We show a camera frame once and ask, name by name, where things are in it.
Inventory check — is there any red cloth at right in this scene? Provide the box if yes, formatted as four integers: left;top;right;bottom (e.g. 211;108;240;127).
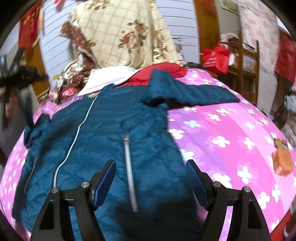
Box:
275;30;295;83

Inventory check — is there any white pillow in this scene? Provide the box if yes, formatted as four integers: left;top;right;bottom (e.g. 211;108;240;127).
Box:
78;66;140;96

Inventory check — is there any red cushion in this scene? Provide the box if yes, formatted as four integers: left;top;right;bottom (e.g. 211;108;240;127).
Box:
123;62;188;86

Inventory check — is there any brown floral blanket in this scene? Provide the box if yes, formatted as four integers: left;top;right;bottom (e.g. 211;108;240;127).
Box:
48;21;96;104

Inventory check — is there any red shopping bag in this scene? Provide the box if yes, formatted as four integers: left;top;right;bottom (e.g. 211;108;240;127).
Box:
202;42;230;75

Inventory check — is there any red hanging decoration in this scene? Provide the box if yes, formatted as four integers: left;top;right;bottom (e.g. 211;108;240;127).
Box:
18;1;43;52

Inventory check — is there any dark blue puffer jacket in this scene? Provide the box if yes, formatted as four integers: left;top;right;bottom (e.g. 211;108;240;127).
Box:
11;70;239;240

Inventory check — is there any cream floral quilt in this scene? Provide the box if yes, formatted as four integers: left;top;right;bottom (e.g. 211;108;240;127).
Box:
60;1;179;69

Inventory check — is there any pink floral bed sheet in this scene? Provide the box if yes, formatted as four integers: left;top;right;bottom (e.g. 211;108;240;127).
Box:
1;69;295;240

